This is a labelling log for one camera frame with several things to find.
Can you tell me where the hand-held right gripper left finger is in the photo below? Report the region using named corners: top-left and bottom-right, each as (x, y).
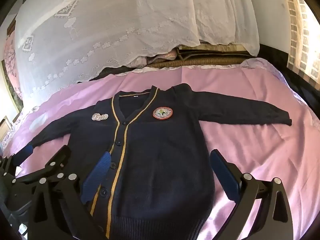
top-left (29, 151), bottom-right (112, 240)

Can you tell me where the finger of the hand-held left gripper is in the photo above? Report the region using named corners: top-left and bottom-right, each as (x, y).
top-left (14, 145), bottom-right (72, 185)
top-left (12, 144), bottom-right (35, 167)

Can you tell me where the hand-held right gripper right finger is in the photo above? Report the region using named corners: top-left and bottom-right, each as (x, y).
top-left (210, 149), bottom-right (293, 240)

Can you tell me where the navy knit cardigan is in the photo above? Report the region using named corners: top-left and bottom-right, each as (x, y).
top-left (26, 83), bottom-right (293, 240)

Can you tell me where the pink bed sheet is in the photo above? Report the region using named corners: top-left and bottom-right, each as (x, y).
top-left (2, 57), bottom-right (320, 240)

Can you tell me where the stack of folded blankets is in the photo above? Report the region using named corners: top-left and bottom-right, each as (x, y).
top-left (177, 44), bottom-right (251, 59)

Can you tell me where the pink folded blanket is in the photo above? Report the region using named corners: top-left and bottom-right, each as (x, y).
top-left (147, 49), bottom-right (179, 64)

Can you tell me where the white lace cloth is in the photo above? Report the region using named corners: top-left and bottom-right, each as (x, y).
top-left (15, 0), bottom-right (260, 105)

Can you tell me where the floral wall poster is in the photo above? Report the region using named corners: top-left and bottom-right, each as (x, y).
top-left (2, 35), bottom-right (24, 112)

